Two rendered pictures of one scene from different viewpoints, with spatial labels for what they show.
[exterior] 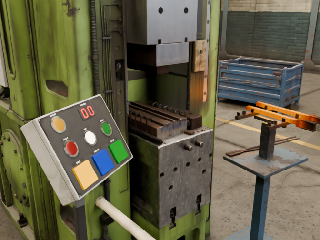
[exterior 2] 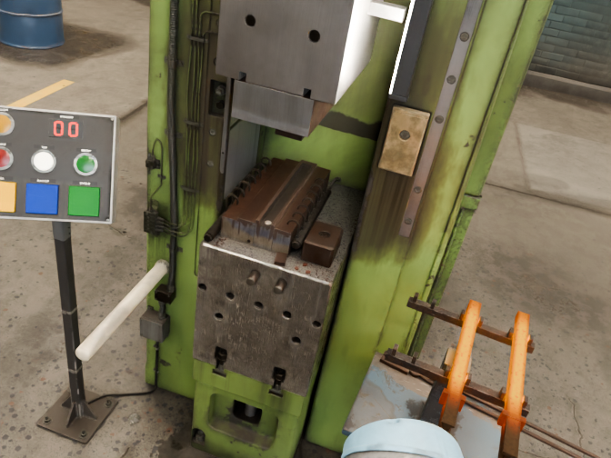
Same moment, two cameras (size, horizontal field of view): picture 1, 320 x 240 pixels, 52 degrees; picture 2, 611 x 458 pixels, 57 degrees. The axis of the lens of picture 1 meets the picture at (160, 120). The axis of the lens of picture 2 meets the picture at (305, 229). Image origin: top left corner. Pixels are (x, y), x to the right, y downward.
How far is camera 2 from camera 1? 143 cm
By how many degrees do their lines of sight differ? 48
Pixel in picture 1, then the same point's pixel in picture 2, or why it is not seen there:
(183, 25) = (304, 64)
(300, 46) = not seen: outside the picture
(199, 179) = (283, 344)
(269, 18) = not seen: outside the picture
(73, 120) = (30, 129)
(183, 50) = (297, 111)
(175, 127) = (261, 234)
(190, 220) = (256, 391)
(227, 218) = not seen: outside the picture
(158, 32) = (241, 59)
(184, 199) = (245, 351)
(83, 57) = (157, 56)
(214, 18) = (478, 77)
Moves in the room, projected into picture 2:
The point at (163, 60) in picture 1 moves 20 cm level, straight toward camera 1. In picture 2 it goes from (247, 112) to (167, 119)
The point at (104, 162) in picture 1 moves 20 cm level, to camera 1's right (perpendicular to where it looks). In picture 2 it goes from (41, 200) to (60, 243)
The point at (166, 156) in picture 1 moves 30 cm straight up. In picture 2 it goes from (213, 264) to (221, 169)
